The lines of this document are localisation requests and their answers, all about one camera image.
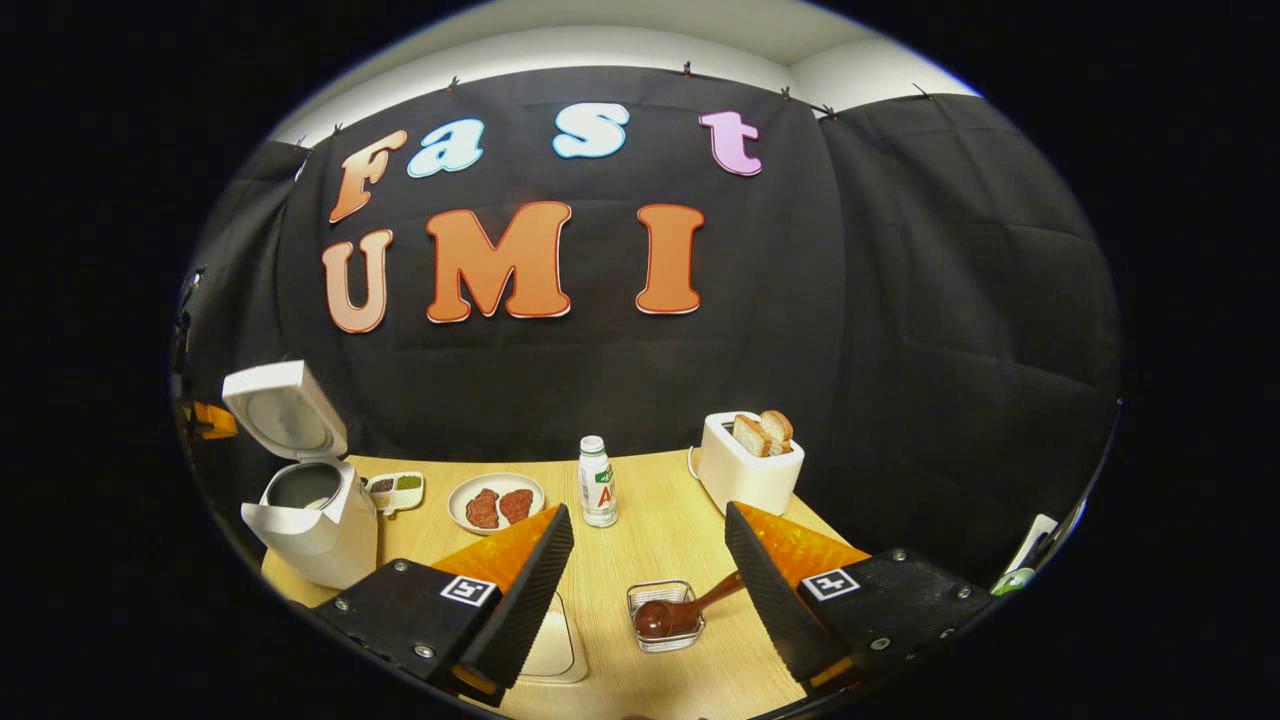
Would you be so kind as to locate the red meat piece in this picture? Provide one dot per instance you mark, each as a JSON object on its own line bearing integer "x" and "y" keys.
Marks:
{"x": 482, "y": 510}
{"x": 516, "y": 505}

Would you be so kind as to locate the round white plate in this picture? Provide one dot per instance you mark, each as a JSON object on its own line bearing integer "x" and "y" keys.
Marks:
{"x": 500, "y": 480}

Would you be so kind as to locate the black backdrop cloth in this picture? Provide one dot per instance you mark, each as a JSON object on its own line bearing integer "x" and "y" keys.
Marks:
{"x": 620, "y": 380}

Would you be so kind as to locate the white divided condiment dish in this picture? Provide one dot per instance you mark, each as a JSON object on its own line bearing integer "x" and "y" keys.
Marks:
{"x": 395, "y": 504}

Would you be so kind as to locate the row of black cloth clips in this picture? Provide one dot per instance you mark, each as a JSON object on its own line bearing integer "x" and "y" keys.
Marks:
{"x": 686, "y": 69}

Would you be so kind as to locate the beige tray of rice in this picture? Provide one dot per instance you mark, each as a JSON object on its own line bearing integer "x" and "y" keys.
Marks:
{"x": 555, "y": 645}

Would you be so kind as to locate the brown wooden spoon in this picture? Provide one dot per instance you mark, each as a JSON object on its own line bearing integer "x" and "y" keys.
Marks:
{"x": 655, "y": 620}

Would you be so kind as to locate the white bottle with green label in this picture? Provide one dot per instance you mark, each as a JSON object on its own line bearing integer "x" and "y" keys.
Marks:
{"x": 598, "y": 495}

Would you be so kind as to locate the white toaster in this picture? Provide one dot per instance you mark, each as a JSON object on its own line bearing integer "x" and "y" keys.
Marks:
{"x": 745, "y": 485}

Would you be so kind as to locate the white rice cooker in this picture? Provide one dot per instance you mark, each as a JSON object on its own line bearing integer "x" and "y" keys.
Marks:
{"x": 330, "y": 540}

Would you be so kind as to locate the small rectangular chopstick holder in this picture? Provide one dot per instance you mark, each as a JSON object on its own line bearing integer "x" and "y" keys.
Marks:
{"x": 668, "y": 646}

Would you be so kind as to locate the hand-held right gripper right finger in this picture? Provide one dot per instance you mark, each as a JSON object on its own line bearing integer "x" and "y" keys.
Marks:
{"x": 775, "y": 600}

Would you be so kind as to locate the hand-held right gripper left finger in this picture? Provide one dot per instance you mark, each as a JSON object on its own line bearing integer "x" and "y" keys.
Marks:
{"x": 530, "y": 600}

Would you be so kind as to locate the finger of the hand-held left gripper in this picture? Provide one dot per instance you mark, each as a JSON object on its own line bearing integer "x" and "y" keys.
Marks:
{"x": 215, "y": 422}

